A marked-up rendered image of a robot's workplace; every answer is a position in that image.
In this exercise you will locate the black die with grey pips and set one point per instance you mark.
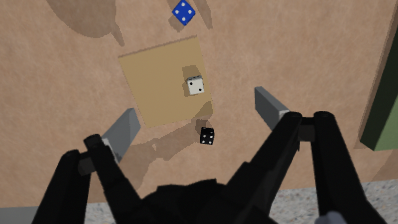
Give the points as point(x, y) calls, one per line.
point(207, 136)

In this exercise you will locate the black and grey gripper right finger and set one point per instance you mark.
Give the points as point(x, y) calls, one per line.
point(340, 196)

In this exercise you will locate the blue die with white pips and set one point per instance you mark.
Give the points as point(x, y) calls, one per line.
point(183, 12)

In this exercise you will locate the tan flat mat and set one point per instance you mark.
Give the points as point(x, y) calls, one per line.
point(158, 81)

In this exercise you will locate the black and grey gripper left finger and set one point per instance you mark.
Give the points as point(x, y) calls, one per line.
point(65, 199)

